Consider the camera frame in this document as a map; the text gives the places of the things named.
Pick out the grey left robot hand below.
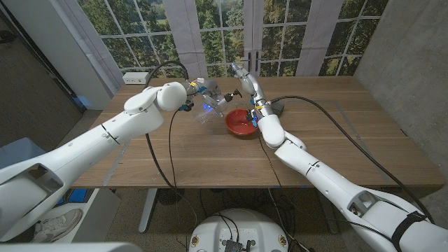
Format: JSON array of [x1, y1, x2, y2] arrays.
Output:
[[192, 79, 227, 113]]

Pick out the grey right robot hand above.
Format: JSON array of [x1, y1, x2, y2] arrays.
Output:
[[231, 62, 267, 106]]

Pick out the clear dispenser bottle black pump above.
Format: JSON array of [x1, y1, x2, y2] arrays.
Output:
[[193, 89, 243, 125]]

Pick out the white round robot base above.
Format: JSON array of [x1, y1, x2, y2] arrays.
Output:
[[188, 209, 290, 252]]

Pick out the red bowl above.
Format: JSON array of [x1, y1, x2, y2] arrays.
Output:
[[224, 108, 262, 137]]

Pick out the printed window forest backdrop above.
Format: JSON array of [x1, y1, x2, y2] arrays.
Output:
[[57, 0, 389, 78]]

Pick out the white power strip box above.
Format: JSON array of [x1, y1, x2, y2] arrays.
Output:
[[122, 71, 151, 85]]

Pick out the white box with blue panels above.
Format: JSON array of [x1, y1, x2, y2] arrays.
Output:
[[45, 188, 122, 244]]

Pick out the dark brown door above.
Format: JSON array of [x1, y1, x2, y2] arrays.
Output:
[[0, 13, 87, 150]]

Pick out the white grey sneaker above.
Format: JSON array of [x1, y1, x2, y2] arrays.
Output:
[[31, 209, 84, 244]]

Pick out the pale blue plastic bin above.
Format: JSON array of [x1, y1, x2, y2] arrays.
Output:
[[0, 136, 39, 169]]

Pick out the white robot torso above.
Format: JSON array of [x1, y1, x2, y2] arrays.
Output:
[[0, 240, 448, 252]]

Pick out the person's dark trouser leg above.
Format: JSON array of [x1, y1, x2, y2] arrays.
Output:
[[0, 223, 36, 244]]

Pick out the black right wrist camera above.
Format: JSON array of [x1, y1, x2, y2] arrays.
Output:
[[246, 108, 259, 127]]

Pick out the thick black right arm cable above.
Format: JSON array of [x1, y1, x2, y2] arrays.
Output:
[[269, 94, 435, 225]]

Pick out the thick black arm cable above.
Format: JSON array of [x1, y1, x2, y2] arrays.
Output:
[[143, 59, 199, 228], [269, 94, 435, 225]]

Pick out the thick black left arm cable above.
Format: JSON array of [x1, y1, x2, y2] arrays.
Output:
[[143, 59, 199, 228]]

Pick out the thin black left wrist cable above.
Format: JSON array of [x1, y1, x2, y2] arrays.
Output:
[[168, 110, 181, 190]]

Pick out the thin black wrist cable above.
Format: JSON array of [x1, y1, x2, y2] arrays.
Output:
[[258, 134, 393, 235], [168, 110, 181, 190]]

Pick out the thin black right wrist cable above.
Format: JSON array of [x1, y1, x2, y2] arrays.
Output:
[[258, 134, 393, 235]]

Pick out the grey floor cable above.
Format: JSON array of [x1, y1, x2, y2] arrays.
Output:
[[267, 188, 312, 252]]

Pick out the black door handle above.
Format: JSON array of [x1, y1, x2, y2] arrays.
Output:
[[0, 30, 17, 45]]

